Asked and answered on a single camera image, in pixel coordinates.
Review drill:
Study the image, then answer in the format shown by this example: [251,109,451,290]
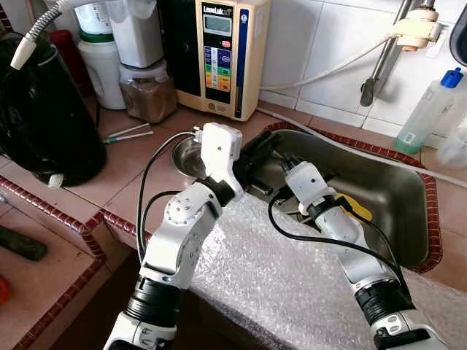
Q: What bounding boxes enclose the yellow plastic bowl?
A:
[337,192,374,223]

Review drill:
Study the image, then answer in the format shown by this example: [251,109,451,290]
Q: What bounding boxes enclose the beige water ionizer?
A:
[159,0,272,123]

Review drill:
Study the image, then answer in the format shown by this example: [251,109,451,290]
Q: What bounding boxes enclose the steel sink basin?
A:
[244,122,444,274]

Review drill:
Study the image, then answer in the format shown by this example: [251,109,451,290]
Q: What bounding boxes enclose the thin white tube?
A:
[259,33,398,92]

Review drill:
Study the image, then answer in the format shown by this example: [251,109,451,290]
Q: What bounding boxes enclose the clear bubble wrap sheet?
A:
[186,191,467,350]

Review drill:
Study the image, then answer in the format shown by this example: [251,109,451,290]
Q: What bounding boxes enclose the jar with brown powder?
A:
[119,60,178,125]

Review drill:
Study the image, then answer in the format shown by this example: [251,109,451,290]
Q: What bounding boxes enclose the white straw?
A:
[104,130,155,144]
[102,122,150,139]

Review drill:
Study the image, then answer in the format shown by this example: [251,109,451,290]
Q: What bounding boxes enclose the clear bottle with blue cap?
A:
[394,67,465,155]

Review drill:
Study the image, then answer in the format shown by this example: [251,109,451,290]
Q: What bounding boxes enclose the clear cup with toothbrushes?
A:
[436,117,467,170]

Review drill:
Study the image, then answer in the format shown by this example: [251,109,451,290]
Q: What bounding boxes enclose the white jar with green lid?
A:
[73,0,125,110]

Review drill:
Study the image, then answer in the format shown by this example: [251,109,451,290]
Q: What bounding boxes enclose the red container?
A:
[50,29,92,96]

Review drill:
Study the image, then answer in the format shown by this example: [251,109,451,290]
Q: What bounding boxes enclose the black kettle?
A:
[0,33,108,188]

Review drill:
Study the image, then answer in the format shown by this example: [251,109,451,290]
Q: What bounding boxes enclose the dark green cucumber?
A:
[0,225,48,262]

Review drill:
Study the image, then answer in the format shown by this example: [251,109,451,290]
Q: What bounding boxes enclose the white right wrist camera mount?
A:
[283,162,323,214]

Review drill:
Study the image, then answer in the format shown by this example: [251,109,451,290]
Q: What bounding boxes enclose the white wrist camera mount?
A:
[283,162,323,214]
[200,122,244,184]

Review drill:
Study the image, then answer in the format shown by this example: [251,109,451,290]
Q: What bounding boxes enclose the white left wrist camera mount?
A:
[200,122,244,184]

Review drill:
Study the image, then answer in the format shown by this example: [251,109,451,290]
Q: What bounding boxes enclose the white hose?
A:
[255,106,467,189]

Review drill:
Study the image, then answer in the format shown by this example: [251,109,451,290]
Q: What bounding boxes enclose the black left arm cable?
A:
[136,131,205,263]

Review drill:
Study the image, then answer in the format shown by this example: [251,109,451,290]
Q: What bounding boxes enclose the beige wall tap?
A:
[359,0,447,108]

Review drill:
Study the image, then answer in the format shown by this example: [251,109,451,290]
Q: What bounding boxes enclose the grey corrugated hose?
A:
[9,0,107,71]

